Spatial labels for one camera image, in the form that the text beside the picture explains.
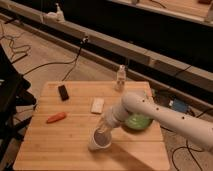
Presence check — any white ceramic cup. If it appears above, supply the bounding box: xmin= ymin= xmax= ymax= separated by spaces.
xmin=88 ymin=130 xmax=112 ymax=151

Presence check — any blue box on floor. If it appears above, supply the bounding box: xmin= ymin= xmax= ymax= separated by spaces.
xmin=169 ymin=99 xmax=188 ymax=113

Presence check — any tangled cable far left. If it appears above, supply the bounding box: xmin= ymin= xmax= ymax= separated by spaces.
xmin=0 ymin=20 xmax=32 ymax=64

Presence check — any clear plastic bottle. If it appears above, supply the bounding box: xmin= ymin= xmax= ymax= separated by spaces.
xmin=115 ymin=65 xmax=126 ymax=91

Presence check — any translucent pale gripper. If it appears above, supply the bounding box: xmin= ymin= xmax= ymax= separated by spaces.
xmin=97 ymin=113 xmax=119 ymax=134

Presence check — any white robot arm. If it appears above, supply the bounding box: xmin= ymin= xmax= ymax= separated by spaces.
xmin=98 ymin=92 xmax=213 ymax=154

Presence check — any white rectangular block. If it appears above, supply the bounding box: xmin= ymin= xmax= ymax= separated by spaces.
xmin=91 ymin=98 xmax=104 ymax=114

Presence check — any orange toy carrot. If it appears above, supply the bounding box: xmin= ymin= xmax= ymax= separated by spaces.
xmin=46 ymin=112 xmax=67 ymax=124

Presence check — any black looped cable right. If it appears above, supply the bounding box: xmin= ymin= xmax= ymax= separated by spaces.
xmin=166 ymin=108 xmax=213 ymax=171

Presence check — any black rectangular block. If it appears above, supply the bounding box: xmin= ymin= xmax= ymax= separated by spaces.
xmin=58 ymin=85 xmax=69 ymax=101

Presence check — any black cable on floor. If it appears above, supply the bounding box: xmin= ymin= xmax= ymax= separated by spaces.
xmin=22 ymin=35 xmax=90 ymax=82

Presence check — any green ceramic bowl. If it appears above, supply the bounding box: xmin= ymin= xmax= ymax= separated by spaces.
xmin=124 ymin=114 xmax=153 ymax=131

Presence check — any black chair frame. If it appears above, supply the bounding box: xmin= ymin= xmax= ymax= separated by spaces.
xmin=0 ymin=44 xmax=36 ymax=162

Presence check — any white power adapter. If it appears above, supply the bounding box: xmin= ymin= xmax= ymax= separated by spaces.
xmin=46 ymin=4 xmax=65 ymax=22

